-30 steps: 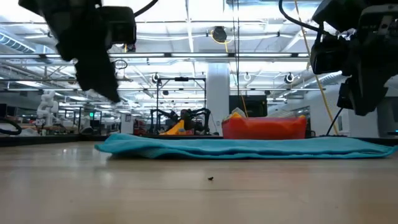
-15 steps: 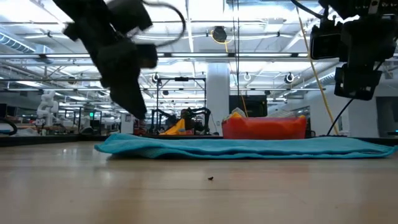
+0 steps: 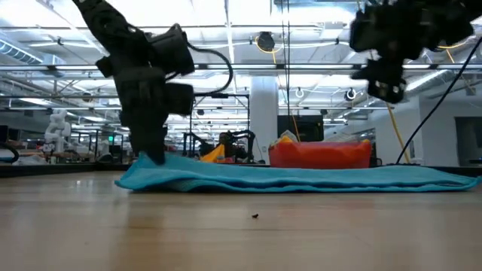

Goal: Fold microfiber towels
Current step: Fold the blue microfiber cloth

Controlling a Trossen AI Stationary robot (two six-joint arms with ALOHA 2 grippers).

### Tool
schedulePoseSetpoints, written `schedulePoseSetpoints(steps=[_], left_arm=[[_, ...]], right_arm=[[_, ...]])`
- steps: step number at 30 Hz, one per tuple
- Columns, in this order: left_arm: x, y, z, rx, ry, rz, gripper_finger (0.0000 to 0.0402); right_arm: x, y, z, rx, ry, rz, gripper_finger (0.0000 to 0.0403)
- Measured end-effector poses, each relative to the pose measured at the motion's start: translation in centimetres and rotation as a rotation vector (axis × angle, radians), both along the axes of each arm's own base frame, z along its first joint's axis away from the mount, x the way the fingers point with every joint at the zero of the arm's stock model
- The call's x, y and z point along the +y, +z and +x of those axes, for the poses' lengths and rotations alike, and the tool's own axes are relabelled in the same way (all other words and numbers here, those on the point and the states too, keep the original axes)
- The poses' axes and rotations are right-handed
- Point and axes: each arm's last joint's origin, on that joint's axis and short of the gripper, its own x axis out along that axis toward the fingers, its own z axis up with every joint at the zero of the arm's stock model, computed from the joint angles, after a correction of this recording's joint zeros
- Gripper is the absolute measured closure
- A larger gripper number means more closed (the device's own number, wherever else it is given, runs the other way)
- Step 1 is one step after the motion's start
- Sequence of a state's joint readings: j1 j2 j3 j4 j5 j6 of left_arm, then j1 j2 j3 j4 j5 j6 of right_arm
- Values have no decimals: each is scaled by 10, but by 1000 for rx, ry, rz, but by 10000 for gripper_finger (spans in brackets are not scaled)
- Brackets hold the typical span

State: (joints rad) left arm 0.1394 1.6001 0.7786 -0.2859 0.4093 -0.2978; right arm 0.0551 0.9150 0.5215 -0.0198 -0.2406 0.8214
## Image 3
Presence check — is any white building pillar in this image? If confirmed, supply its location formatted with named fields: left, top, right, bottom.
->
left=250, top=75, right=279, bottom=159

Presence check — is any black background frame stand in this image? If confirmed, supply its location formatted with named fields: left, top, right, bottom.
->
left=189, top=92, right=251, bottom=142

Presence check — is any black metal table frame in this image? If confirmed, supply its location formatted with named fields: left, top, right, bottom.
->
left=0, top=161, right=482, bottom=178

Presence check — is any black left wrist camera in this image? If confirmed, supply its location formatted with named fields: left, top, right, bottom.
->
left=145, top=23, right=197, bottom=76

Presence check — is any red plastic tray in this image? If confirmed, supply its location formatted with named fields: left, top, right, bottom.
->
left=268, top=139, right=373, bottom=169

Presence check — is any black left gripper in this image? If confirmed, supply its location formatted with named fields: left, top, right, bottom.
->
left=95, top=55, right=196, bottom=166

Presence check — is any background orange cloth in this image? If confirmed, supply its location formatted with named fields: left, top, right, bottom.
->
left=199, top=145, right=227, bottom=164

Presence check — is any yellow hanging cable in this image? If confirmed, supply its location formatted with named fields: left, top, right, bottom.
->
left=384, top=101, right=412, bottom=164

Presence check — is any orange microfiber towel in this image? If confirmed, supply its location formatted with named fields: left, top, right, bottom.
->
left=276, top=135, right=372, bottom=146

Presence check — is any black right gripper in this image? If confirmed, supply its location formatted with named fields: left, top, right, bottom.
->
left=348, top=0, right=474, bottom=105

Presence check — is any black ceiling cord reel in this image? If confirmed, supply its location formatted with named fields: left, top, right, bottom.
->
left=432, top=37, right=476, bottom=52
left=255, top=31, right=276, bottom=53

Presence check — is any black curved tube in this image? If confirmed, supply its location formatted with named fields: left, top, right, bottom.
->
left=0, top=142, right=20, bottom=164

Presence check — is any black perforated computer case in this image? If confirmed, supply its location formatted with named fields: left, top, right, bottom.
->
left=277, top=114, right=325, bottom=143

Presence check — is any long white light bar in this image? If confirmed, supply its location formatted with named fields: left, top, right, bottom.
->
left=0, top=63, right=482, bottom=72

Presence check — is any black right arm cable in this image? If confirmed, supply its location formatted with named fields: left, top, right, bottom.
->
left=395, top=37, right=482, bottom=165

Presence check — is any blue microfiber towel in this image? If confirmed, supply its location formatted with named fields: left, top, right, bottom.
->
left=114, top=152, right=481, bottom=195

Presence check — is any white background robot figure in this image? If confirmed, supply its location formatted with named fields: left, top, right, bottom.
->
left=44, top=108, right=72, bottom=151

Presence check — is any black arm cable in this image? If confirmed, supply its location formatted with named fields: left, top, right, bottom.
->
left=395, top=37, right=482, bottom=165
left=186, top=41, right=235, bottom=97

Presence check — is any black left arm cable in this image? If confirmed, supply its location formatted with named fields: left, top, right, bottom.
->
left=186, top=41, right=235, bottom=97

